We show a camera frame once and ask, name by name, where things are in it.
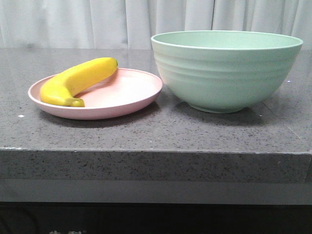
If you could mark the yellow banana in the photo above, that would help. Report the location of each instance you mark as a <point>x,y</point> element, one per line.
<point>62,88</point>

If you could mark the pink plate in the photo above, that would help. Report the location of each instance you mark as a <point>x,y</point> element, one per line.
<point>125,92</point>

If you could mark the green bowl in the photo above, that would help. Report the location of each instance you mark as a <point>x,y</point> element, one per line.
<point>220,71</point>

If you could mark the white curtain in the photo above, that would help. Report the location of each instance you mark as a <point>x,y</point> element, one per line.
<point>129,24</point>

